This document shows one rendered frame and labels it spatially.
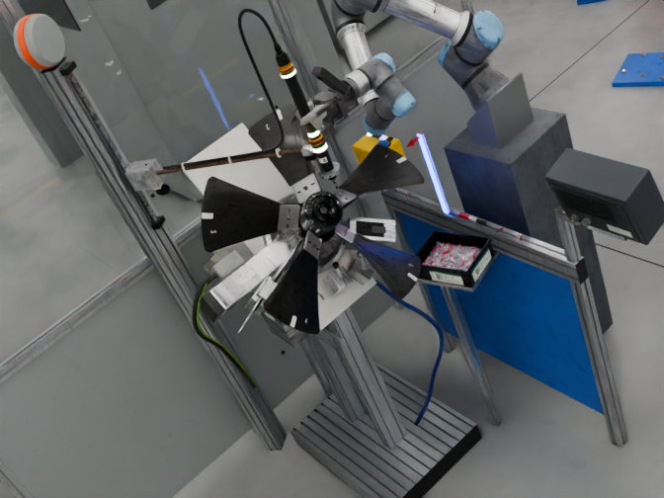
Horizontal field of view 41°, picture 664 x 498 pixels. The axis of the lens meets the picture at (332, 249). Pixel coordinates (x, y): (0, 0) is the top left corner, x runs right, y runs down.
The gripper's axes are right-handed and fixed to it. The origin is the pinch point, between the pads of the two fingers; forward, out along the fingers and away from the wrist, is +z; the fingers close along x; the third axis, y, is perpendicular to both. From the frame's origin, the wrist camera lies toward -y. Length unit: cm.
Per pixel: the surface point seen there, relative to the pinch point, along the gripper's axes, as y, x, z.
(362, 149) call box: 42, 31, -34
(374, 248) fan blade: 44.6, -12.4, -0.7
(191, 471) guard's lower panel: 141, 71, 71
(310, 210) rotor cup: 25.6, -3.2, 9.6
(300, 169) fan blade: 19.0, 8.1, 1.7
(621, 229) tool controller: 40, -77, -35
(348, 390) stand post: 126, 31, 10
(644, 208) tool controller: 33, -83, -38
